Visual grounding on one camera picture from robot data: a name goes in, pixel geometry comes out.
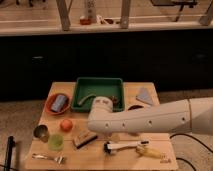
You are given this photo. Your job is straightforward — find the wooden block eraser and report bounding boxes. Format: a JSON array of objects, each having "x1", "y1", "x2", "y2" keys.
[{"x1": 73, "y1": 131, "x2": 98, "y2": 149}]

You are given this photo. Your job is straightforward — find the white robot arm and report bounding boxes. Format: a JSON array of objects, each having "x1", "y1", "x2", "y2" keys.
[{"x1": 87, "y1": 97, "x2": 213, "y2": 135}]

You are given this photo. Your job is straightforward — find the bunch of dark grapes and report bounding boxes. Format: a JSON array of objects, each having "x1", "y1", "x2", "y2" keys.
[{"x1": 109, "y1": 96, "x2": 119, "y2": 106}]

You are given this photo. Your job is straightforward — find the green plastic tray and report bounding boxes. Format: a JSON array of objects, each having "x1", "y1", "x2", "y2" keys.
[{"x1": 71, "y1": 77, "x2": 125, "y2": 113}]

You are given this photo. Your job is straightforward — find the green bean pod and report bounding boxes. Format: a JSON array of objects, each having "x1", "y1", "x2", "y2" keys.
[{"x1": 78, "y1": 94, "x2": 96, "y2": 106}]

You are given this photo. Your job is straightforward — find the dark red bowl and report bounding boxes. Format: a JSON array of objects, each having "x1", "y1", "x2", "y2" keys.
[{"x1": 128, "y1": 105, "x2": 144, "y2": 110}]

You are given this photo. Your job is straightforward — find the grey triangular cloth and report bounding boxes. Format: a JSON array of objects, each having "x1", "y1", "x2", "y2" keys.
[{"x1": 136, "y1": 88, "x2": 154, "y2": 106}]

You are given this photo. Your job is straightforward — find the grey-blue can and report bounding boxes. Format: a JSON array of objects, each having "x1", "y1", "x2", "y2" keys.
[{"x1": 51, "y1": 94, "x2": 67, "y2": 112}]

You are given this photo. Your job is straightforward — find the white cup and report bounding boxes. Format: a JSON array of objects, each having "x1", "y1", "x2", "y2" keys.
[{"x1": 108, "y1": 133, "x2": 120, "y2": 142}]

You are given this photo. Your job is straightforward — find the orange fruit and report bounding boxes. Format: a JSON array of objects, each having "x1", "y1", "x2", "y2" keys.
[{"x1": 60, "y1": 119, "x2": 73, "y2": 132}]

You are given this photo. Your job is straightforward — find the orange plastic bowl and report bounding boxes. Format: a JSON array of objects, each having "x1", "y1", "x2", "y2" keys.
[{"x1": 44, "y1": 93, "x2": 70, "y2": 115}]

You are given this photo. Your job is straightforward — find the red bowl on shelf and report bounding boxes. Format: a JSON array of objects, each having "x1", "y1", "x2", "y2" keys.
[{"x1": 79, "y1": 18, "x2": 92, "y2": 25}]

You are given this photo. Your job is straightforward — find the green plastic cup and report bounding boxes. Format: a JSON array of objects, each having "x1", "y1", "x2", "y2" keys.
[{"x1": 48, "y1": 134, "x2": 63, "y2": 151}]

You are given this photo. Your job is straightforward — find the yellow banana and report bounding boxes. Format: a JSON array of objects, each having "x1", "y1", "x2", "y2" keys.
[{"x1": 136, "y1": 146, "x2": 164, "y2": 159}]

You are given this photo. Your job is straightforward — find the metal cup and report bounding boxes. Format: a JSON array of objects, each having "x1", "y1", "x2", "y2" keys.
[{"x1": 33, "y1": 125, "x2": 49, "y2": 143}]

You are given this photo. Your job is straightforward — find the white bottle on shelf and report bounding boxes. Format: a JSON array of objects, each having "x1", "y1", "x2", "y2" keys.
[{"x1": 85, "y1": 0, "x2": 97, "y2": 23}]

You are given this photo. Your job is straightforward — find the metal fork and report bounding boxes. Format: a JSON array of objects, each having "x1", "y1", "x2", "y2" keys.
[{"x1": 32, "y1": 153, "x2": 65, "y2": 164}]

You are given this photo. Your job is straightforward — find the black pole stand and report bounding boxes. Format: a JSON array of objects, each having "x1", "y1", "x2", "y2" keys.
[{"x1": 4, "y1": 136, "x2": 15, "y2": 171}]

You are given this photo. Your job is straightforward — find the white handled black brush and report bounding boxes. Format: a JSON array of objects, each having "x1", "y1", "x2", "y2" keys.
[{"x1": 104, "y1": 141, "x2": 148, "y2": 154}]

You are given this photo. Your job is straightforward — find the black cable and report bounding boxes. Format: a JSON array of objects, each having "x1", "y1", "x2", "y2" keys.
[{"x1": 169, "y1": 132, "x2": 213, "y2": 171}]

